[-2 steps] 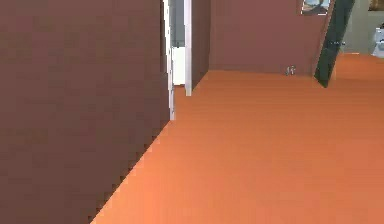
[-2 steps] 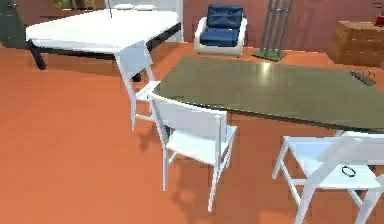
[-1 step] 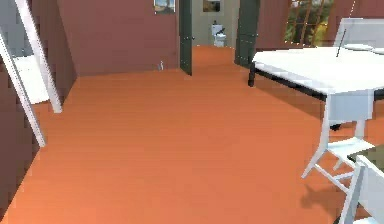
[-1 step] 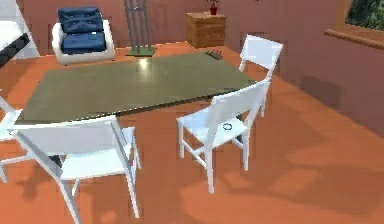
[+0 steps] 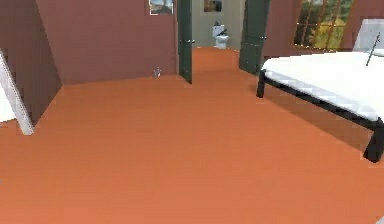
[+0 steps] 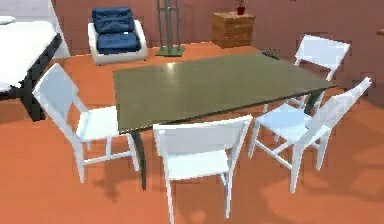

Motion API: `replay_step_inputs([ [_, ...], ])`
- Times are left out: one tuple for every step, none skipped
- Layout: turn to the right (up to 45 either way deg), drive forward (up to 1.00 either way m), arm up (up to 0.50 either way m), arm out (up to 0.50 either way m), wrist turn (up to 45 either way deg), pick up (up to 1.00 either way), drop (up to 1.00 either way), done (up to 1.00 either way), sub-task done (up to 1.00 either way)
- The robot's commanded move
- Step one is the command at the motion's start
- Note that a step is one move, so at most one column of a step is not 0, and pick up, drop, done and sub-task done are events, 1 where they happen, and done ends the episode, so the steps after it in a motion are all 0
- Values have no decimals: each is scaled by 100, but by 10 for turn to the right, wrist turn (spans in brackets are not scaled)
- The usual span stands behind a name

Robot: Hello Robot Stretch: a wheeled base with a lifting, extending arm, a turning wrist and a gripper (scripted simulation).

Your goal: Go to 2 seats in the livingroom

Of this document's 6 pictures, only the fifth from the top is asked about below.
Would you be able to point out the small grey floor object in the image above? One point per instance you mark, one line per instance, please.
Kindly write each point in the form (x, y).
(156, 72)

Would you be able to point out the dark green room door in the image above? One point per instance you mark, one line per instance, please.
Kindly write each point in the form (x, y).
(185, 40)
(253, 35)

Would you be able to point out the white toilet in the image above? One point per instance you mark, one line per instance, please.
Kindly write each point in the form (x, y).
(220, 36)

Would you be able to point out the thin black rod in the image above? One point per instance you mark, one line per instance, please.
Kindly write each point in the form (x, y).
(373, 49)

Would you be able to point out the dark framed wall picture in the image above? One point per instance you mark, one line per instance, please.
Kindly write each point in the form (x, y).
(213, 5)

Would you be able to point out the white framed wall picture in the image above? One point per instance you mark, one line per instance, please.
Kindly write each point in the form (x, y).
(161, 6)

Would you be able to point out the white bed with black frame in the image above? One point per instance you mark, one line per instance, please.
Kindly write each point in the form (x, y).
(320, 75)

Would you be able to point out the window with brown frame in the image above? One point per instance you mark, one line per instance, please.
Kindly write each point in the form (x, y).
(321, 23)

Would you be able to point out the white door frame post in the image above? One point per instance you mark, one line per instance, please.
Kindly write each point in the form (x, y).
(15, 96)

